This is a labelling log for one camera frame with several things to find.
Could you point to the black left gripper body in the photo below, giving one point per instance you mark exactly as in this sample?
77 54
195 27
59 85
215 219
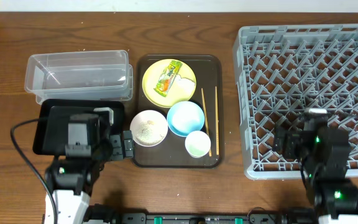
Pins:
102 152

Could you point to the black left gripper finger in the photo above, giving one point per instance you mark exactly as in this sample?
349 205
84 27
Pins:
115 141
128 144

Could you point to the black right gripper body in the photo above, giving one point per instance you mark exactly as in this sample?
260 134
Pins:
279 140

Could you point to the small white cup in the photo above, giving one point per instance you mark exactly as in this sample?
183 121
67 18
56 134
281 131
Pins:
197 144

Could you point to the green snack wrapper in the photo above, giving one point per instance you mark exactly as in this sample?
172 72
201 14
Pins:
167 77

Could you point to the yellow plate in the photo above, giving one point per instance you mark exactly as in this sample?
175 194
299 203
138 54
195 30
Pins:
175 94

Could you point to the white tissue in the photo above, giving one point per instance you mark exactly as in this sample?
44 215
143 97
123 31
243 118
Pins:
186 85

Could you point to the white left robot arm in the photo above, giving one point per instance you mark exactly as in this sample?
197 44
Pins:
70 184

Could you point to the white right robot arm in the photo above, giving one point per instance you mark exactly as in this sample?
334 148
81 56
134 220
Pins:
334 200

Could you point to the grey dishwasher rack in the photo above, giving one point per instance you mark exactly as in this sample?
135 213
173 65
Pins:
282 70

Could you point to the white bowl with rice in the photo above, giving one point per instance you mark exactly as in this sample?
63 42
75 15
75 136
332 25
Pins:
149 128

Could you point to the black plastic bin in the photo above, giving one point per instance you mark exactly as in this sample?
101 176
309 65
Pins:
45 130

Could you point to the dark brown serving tray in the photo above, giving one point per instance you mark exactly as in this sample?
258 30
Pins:
171 152

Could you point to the clear plastic bin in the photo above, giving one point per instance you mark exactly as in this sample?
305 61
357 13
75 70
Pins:
86 75

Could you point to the light blue bowl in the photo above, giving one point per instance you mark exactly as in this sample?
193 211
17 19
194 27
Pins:
185 117

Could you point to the right wooden chopstick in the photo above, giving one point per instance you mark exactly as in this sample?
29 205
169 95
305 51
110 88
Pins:
217 120

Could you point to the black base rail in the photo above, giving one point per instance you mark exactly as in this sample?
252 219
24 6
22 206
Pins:
197 218

